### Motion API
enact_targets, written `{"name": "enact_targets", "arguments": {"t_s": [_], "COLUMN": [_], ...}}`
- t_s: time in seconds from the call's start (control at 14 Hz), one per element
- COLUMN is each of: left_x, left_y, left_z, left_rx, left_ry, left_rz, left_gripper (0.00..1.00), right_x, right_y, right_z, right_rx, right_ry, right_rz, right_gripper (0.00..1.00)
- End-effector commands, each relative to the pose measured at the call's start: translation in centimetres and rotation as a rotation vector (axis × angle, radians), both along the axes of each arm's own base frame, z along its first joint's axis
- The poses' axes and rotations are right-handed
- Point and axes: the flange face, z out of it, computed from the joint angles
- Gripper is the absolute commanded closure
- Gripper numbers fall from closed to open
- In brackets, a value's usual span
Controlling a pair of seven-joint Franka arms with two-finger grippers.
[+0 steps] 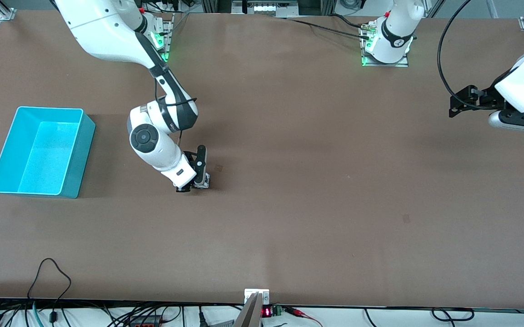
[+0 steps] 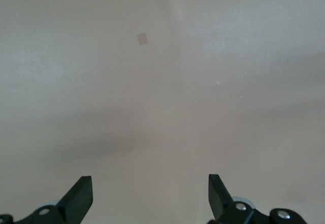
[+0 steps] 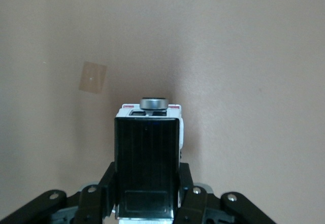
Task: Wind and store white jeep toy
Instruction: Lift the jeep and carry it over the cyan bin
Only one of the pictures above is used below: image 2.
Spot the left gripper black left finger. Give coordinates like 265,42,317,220
56,175,93,224

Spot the tan tape patch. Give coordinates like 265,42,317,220
137,32,149,46

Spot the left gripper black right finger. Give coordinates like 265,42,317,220
208,174,233,221

